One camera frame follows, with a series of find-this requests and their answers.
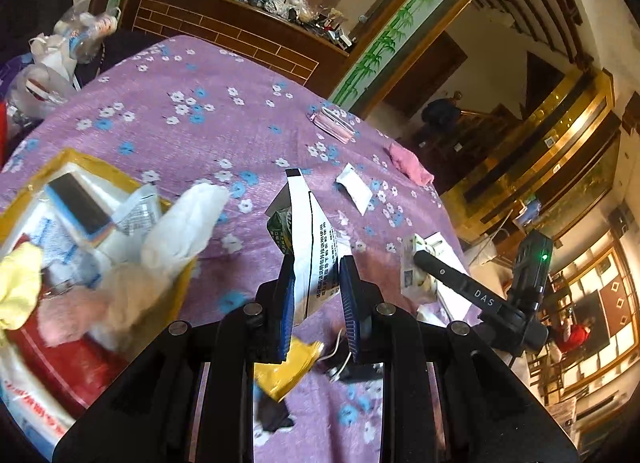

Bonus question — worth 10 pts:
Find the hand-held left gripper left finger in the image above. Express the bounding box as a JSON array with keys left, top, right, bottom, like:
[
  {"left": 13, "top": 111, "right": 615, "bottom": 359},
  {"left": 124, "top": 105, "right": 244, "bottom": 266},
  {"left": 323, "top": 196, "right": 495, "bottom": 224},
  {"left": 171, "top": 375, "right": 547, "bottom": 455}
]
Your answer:
[{"left": 52, "top": 255, "right": 297, "bottom": 463}]

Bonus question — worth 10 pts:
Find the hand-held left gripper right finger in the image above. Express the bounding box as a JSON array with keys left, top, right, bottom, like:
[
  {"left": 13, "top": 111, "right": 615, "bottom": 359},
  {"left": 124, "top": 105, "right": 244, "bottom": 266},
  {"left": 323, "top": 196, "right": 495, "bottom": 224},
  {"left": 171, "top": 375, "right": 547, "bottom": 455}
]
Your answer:
[{"left": 339, "top": 255, "right": 581, "bottom": 463}]

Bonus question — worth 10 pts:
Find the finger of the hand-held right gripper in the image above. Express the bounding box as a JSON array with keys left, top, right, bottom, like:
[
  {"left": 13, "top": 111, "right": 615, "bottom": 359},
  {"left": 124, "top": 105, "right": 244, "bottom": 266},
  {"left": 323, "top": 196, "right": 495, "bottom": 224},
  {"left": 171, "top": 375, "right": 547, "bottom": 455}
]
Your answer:
[{"left": 411, "top": 249, "right": 511, "bottom": 316}]

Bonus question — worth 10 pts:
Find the white packet black print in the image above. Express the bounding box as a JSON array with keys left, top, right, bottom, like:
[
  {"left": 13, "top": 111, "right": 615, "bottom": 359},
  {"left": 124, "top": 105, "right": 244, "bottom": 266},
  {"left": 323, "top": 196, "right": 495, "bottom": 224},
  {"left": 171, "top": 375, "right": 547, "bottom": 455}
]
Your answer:
[{"left": 265, "top": 168, "right": 353, "bottom": 326}]

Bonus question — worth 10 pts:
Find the white knotted towel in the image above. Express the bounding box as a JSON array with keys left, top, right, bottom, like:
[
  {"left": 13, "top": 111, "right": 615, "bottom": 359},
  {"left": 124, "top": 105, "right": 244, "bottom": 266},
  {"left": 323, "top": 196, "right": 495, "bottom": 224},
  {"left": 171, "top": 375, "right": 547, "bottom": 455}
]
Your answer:
[{"left": 140, "top": 182, "right": 231, "bottom": 284}]

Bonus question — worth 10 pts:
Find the large red foil packet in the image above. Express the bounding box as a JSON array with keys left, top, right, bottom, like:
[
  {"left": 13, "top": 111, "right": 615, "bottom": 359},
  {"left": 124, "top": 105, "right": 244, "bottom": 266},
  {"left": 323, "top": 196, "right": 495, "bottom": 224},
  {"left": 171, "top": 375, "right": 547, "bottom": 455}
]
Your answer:
[{"left": 7, "top": 323, "right": 138, "bottom": 424}]

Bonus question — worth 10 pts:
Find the white foam box yellow tape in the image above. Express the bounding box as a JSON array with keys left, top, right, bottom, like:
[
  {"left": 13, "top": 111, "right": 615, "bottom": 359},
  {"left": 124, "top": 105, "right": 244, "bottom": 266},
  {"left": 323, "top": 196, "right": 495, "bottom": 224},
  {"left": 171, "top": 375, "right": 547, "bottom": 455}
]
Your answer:
[{"left": 0, "top": 150, "right": 201, "bottom": 459}]

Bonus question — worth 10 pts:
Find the white bag red print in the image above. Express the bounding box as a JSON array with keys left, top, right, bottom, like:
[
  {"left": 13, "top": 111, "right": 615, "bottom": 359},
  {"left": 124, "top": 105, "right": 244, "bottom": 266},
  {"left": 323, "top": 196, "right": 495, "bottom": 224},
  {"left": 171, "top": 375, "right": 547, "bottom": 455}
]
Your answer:
[{"left": 0, "top": 343, "right": 76, "bottom": 459}]

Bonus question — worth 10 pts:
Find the white bucket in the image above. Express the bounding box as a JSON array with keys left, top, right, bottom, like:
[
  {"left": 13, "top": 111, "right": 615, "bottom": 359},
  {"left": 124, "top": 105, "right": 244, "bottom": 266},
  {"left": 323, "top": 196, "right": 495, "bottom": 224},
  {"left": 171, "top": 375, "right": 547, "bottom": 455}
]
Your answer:
[{"left": 462, "top": 233, "right": 501, "bottom": 264}]

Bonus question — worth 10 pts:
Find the yellow packet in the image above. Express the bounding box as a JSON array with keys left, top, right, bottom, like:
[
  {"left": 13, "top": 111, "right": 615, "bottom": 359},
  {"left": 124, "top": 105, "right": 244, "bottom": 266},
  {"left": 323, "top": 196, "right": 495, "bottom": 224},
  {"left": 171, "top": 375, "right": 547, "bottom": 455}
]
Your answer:
[{"left": 254, "top": 338, "right": 323, "bottom": 401}]

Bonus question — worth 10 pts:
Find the red cloth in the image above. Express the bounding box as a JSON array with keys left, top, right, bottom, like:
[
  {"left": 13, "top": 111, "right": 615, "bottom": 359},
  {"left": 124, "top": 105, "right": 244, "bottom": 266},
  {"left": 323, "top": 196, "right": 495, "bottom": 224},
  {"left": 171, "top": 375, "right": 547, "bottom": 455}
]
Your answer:
[{"left": 555, "top": 323, "right": 593, "bottom": 354}]

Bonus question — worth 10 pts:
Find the green print packet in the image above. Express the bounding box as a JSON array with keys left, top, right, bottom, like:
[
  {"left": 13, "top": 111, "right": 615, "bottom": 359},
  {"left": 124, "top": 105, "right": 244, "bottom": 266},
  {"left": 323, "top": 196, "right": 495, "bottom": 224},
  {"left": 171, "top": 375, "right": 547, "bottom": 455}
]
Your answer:
[{"left": 267, "top": 208, "right": 296, "bottom": 256}]

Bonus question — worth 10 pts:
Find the wooden chair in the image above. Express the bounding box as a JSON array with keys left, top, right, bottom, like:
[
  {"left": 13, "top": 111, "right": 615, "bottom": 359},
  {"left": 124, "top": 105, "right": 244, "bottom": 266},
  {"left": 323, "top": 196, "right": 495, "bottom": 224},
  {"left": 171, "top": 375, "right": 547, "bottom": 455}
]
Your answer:
[{"left": 527, "top": 353, "right": 563, "bottom": 399}]

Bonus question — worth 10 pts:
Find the small white sachet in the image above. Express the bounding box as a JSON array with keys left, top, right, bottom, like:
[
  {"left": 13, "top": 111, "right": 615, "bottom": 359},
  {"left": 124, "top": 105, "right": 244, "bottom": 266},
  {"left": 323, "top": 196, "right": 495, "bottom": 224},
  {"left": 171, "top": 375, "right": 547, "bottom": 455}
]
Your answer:
[{"left": 335, "top": 163, "right": 373, "bottom": 216}]

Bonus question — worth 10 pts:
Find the pink towel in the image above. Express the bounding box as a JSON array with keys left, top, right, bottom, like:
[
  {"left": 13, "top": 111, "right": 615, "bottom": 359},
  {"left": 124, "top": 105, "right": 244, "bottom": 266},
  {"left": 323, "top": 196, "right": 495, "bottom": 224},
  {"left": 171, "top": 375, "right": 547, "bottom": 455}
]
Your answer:
[{"left": 387, "top": 142, "right": 436, "bottom": 186}]

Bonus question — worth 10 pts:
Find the beige fluffy cloth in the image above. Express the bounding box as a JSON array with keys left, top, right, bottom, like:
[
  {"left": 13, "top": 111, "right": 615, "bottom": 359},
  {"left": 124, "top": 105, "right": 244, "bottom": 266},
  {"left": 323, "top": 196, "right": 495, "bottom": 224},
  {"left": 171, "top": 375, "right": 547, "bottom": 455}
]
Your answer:
[{"left": 92, "top": 263, "right": 173, "bottom": 349}]

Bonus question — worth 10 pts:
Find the wooden stair railing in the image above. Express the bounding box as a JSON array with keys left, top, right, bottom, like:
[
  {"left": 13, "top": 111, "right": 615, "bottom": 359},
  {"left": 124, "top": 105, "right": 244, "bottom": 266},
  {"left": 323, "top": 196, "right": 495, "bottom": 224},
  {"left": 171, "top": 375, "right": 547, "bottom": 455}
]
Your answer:
[{"left": 425, "top": 103, "right": 521, "bottom": 168}]

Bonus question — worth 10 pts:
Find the dark jacket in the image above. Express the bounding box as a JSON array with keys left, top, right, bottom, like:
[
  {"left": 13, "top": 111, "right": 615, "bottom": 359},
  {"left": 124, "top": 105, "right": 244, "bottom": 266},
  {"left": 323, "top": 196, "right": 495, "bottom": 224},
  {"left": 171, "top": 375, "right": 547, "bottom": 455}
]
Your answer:
[{"left": 420, "top": 97, "right": 463, "bottom": 131}]

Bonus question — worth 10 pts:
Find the white sachet grey print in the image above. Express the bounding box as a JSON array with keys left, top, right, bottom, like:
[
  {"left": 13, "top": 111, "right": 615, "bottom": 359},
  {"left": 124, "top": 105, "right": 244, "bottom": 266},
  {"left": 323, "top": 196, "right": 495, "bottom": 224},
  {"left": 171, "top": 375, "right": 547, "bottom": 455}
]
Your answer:
[{"left": 110, "top": 185, "right": 163, "bottom": 236}]

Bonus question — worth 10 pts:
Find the pink face mask pack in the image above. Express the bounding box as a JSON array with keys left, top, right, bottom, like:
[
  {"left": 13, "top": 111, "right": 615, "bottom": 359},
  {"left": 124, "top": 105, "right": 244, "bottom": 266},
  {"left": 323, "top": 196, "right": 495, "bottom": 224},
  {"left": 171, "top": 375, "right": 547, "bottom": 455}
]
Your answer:
[{"left": 309, "top": 104, "right": 361, "bottom": 144}]

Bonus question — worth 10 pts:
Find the purple floral tablecloth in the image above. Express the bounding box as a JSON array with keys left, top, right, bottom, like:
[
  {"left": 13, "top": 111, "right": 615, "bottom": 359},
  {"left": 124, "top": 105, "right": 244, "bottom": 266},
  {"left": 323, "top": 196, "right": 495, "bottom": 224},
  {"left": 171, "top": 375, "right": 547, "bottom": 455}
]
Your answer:
[{"left": 0, "top": 35, "right": 526, "bottom": 463}]

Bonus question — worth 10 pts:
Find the pink fluffy cloth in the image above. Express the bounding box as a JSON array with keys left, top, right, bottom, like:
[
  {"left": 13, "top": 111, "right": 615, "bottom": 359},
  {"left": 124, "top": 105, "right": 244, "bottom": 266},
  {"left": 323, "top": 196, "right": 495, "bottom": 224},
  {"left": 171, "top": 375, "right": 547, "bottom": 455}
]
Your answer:
[{"left": 37, "top": 290, "right": 108, "bottom": 346}]

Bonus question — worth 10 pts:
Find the wooden door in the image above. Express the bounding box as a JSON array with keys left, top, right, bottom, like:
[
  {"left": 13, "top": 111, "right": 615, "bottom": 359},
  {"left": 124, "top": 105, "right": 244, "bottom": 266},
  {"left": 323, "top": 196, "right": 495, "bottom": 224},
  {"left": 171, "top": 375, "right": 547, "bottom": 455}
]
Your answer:
[{"left": 385, "top": 33, "right": 468, "bottom": 118}]

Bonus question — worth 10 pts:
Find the bag of coloured tubes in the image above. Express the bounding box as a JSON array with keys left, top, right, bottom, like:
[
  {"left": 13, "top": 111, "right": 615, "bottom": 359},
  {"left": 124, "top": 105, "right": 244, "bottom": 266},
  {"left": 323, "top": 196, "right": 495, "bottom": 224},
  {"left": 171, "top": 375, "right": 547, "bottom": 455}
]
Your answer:
[{"left": 44, "top": 170, "right": 113, "bottom": 244}]

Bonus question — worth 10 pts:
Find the crumpled blue white sachet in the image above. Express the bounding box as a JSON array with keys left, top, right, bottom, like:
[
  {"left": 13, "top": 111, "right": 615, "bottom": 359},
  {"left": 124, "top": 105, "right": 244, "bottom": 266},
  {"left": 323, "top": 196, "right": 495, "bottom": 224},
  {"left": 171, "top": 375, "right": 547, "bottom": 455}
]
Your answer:
[{"left": 15, "top": 215, "right": 101, "bottom": 289}]

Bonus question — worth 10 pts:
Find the yellow cloth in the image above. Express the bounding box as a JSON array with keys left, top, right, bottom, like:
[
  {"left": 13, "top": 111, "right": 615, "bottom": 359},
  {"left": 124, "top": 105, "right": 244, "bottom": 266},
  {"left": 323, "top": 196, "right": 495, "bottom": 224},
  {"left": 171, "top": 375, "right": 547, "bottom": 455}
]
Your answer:
[{"left": 0, "top": 243, "right": 45, "bottom": 334}]

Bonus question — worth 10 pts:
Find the cluttered wooden counter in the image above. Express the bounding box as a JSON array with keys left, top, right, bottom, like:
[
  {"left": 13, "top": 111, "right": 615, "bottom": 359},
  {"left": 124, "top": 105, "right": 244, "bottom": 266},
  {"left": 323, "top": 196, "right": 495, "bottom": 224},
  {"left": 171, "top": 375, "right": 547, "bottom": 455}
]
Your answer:
[{"left": 120, "top": 0, "right": 351, "bottom": 94}]

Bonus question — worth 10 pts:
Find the clear plastic bag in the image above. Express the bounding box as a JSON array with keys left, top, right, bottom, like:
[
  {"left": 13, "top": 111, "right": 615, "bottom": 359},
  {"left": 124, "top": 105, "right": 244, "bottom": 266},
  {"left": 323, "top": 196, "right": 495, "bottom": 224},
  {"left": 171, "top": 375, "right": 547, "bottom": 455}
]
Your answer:
[{"left": 7, "top": 63, "right": 81, "bottom": 121}]

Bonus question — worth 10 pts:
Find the black charger white cable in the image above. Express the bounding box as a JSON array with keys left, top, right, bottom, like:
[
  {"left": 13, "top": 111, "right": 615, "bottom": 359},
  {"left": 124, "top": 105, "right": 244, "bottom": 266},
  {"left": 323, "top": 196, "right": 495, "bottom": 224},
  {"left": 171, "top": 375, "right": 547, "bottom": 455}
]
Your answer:
[{"left": 320, "top": 328, "right": 383, "bottom": 385}]

